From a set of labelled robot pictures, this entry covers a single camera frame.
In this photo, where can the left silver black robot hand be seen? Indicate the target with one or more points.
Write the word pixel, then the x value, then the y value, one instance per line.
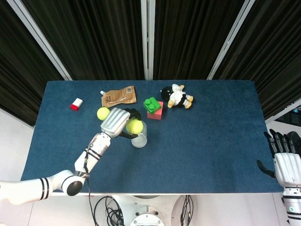
pixel 115 120

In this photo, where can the dark curtain panel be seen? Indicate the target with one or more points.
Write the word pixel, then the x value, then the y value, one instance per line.
pixel 188 40
pixel 270 58
pixel 18 70
pixel 94 40

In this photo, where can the clear plastic cup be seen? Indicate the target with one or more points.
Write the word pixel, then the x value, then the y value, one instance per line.
pixel 140 141

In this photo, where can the pink cube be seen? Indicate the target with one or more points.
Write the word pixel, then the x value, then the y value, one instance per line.
pixel 156 115

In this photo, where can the red white small box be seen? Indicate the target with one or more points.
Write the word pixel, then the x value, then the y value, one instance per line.
pixel 76 104

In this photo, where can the orange spouted pouch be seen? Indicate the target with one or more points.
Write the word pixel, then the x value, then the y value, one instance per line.
pixel 120 96

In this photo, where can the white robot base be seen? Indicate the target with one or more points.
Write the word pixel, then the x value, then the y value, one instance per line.
pixel 145 212

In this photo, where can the yellow tennis ball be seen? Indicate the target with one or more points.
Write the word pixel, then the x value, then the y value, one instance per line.
pixel 102 113
pixel 134 126

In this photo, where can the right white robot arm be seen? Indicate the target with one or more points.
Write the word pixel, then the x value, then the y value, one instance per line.
pixel 292 207

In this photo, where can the white table frame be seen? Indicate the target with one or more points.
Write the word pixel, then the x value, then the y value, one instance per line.
pixel 164 194

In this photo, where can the blue table cloth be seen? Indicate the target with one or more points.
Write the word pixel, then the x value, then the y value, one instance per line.
pixel 188 153

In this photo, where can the white frame post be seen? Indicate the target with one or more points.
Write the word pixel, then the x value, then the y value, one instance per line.
pixel 231 35
pixel 282 111
pixel 37 35
pixel 147 35

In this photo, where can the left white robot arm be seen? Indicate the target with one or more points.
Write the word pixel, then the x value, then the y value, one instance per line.
pixel 96 148

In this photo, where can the green toy building block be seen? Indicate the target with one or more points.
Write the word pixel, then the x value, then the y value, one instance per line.
pixel 151 106

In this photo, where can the black white penguin plush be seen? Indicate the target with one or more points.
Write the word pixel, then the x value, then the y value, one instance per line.
pixel 176 97

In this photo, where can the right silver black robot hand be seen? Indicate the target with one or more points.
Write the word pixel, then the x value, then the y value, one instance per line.
pixel 288 167

